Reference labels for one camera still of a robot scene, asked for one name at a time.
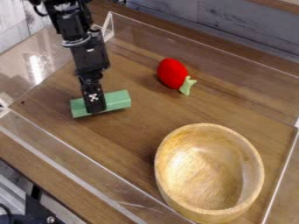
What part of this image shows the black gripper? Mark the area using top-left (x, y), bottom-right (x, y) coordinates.
top-left (68, 29), bottom-right (109, 114)

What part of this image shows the green rectangular block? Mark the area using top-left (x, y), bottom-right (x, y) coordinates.
top-left (69, 90), bottom-right (131, 118)

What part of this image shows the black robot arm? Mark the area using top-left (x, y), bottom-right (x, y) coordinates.
top-left (28, 0), bottom-right (109, 114)

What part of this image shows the brown wooden bowl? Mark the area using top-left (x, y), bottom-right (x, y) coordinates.
top-left (153, 123), bottom-right (266, 224)

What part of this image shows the red plush strawberry toy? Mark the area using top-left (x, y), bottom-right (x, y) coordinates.
top-left (157, 58), bottom-right (198, 95)

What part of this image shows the clear acrylic corner bracket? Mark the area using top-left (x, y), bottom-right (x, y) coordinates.
top-left (100, 12), bottom-right (115, 42)

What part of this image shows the clear acrylic enclosure wall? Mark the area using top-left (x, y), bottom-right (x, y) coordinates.
top-left (0, 13), bottom-right (299, 224)

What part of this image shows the black clamp with cable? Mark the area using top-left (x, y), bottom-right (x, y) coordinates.
top-left (0, 183), bottom-right (65, 224)

